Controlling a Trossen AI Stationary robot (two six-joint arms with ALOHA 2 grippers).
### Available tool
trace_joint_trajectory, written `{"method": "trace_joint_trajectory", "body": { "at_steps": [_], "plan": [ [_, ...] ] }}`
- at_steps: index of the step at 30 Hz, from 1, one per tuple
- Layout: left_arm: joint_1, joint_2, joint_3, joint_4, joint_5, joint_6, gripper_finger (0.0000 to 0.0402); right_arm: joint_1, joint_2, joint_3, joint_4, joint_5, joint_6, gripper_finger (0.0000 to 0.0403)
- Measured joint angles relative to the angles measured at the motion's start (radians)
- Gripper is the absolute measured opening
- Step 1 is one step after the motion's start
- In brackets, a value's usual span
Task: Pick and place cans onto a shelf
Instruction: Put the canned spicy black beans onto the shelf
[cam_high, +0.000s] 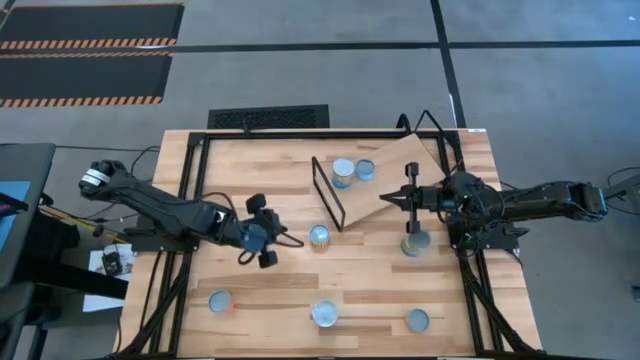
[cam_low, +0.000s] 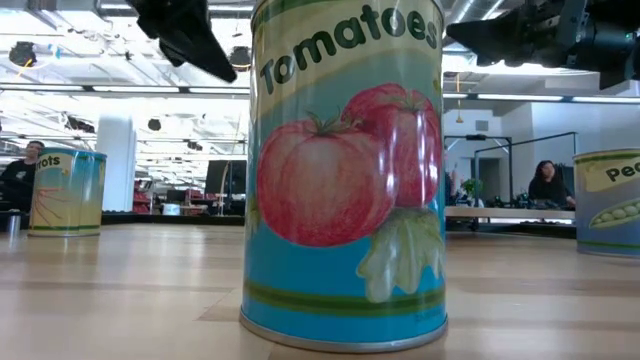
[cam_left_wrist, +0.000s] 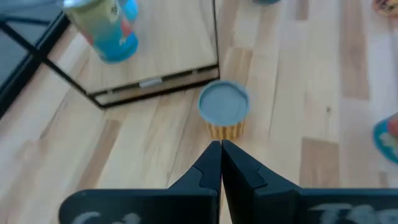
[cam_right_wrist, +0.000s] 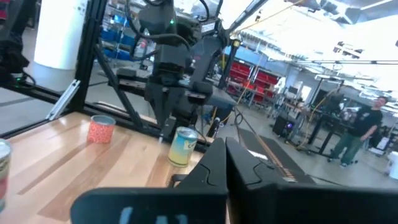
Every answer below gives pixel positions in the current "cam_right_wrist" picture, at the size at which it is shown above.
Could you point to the white red label can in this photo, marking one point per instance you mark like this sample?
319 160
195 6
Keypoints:
3 174

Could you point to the grey desk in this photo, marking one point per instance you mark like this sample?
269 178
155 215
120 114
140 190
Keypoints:
222 99

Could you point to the black hazard stripe floor mat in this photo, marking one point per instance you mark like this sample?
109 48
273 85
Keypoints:
292 163

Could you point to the orange patterned can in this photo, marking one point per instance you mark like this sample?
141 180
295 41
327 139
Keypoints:
101 130

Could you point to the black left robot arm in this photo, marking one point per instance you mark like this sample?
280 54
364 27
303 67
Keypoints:
169 62

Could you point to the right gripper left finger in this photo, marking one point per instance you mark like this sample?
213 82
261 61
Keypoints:
186 202

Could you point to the black box purple light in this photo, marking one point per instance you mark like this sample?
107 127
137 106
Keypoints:
283 124

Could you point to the white bucket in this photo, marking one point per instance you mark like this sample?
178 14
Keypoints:
392 165

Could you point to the white round pillar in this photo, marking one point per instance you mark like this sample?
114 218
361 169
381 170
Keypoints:
59 31

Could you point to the black aluminium table frame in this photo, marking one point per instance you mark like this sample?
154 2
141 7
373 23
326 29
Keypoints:
87 62

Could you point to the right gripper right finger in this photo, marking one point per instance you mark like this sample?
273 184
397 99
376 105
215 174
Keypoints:
280 205

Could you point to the black workbench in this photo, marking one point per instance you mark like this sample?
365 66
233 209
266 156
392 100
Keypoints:
326 124

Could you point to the person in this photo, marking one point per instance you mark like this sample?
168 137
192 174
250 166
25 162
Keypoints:
363 124

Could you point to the blue storage bins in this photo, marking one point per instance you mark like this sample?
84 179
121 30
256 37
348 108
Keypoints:
119 40

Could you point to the yellow and blue can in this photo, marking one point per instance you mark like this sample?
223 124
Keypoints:
182 147

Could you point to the red storage bin rack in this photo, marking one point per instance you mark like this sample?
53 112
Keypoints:
255 81

